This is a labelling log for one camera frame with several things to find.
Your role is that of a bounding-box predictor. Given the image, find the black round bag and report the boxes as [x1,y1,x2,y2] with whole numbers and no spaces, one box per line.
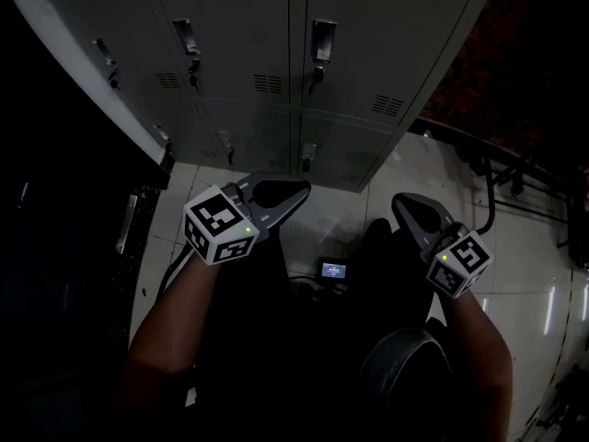
[358,326,455,437]

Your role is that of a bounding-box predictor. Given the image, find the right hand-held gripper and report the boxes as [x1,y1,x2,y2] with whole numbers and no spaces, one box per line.
[391,192,494,300]

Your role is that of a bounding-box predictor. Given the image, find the person's dark trousers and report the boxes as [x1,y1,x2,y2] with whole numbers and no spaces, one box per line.
[183,217,444,442]

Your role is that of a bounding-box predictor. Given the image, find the small lit screen device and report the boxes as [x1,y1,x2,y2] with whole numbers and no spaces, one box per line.
[319,260,349,282]

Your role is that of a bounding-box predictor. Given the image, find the silver door handle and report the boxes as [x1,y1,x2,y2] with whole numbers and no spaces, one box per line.
[115,193,139,255]

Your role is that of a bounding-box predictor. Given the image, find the grey metal locker door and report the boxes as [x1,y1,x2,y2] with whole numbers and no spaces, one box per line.
[300,0,472,131]

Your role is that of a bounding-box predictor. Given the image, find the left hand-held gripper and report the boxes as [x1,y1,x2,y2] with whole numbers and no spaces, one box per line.
[182,170,313,267]

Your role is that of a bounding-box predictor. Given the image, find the dark door panel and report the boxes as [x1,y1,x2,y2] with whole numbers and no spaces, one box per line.
[0,0,172,442]

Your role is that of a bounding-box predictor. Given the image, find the grey metal locker cabinet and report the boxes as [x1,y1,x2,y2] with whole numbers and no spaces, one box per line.
[0,0,502,195]

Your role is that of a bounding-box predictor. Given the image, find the black hanging cable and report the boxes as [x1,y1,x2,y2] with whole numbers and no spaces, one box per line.
[472,154,497,238]

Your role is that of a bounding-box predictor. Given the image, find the person's right forearm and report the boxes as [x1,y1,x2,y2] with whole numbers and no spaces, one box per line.
[442,290,514,442]

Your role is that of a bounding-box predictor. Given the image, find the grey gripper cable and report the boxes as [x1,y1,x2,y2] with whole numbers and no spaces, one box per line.
[155,250,193,299]

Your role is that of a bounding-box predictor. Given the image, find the person's left forearm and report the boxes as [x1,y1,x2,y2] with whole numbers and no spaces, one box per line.
[111,250,223,442]

